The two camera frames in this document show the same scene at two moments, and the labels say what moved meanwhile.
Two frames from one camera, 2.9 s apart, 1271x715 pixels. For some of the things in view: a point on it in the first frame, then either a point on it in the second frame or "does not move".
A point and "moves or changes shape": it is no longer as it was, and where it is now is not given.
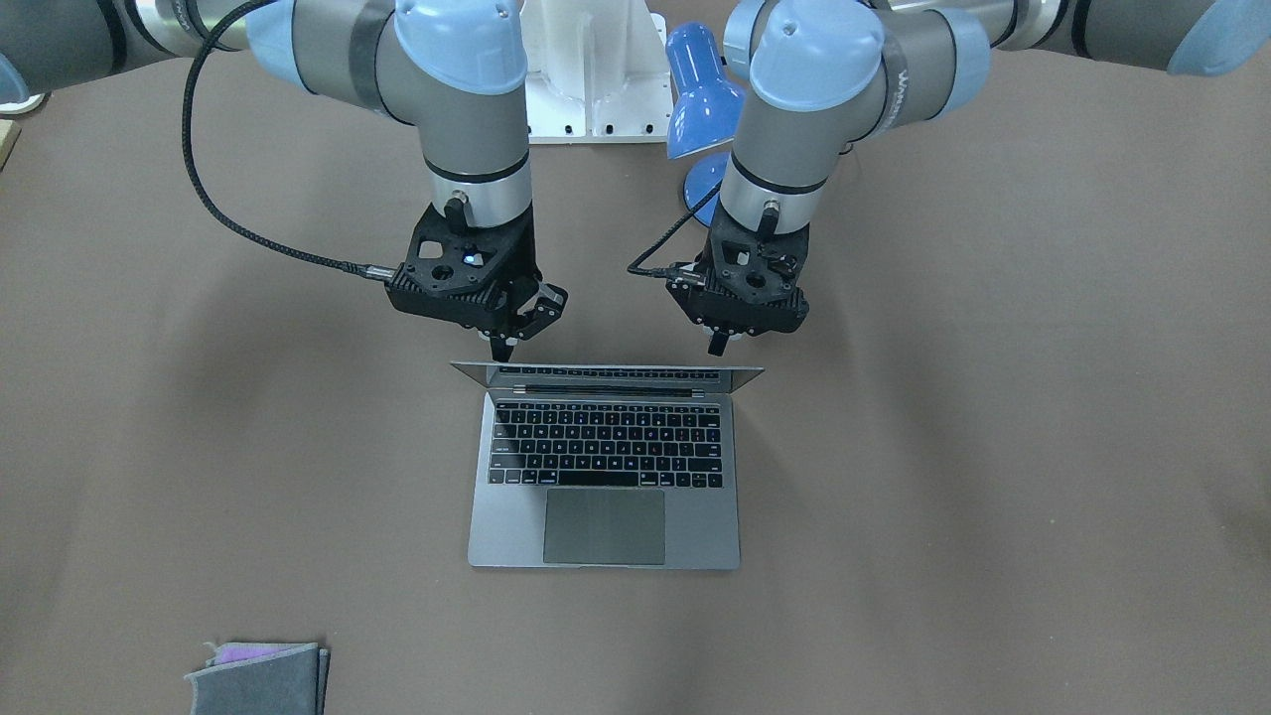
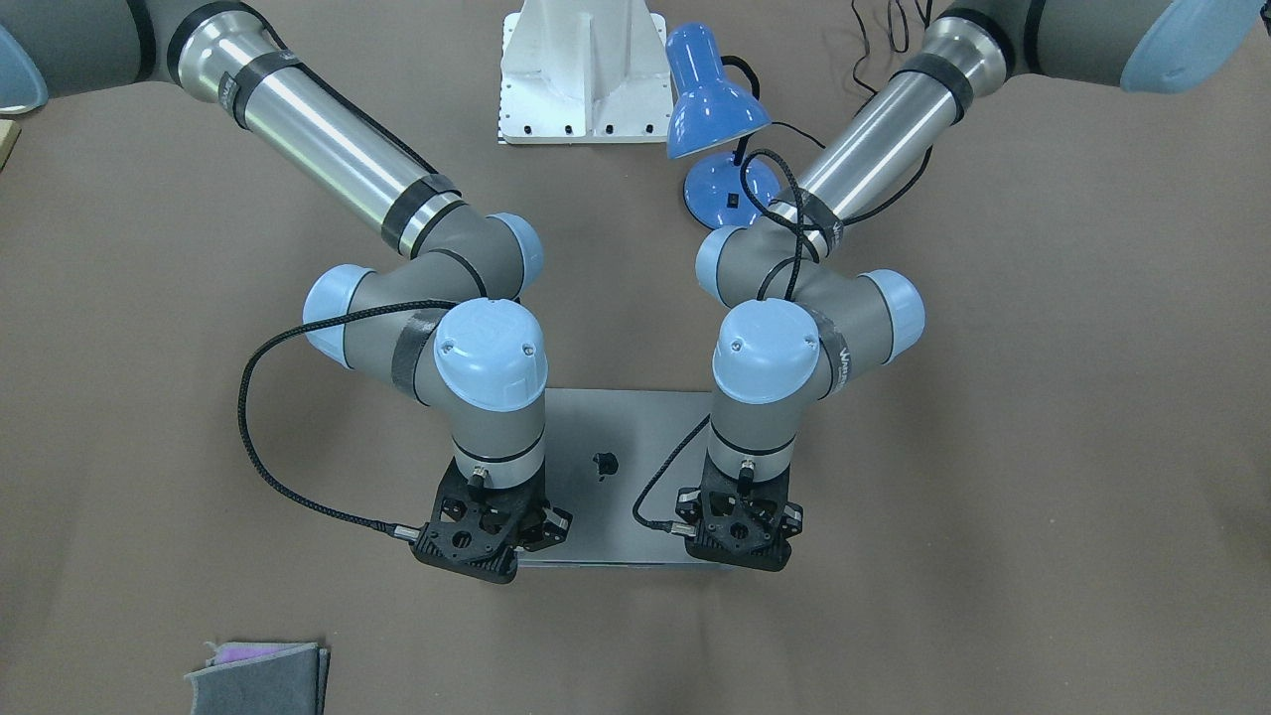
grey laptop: x=606 y=467 moves or changes shape
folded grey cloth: x=263 y=678 does not move
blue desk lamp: x=706 y=111 does not move
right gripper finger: x=541 y=310 → x=554 y=529
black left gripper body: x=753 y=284 → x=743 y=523
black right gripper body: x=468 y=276 → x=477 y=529
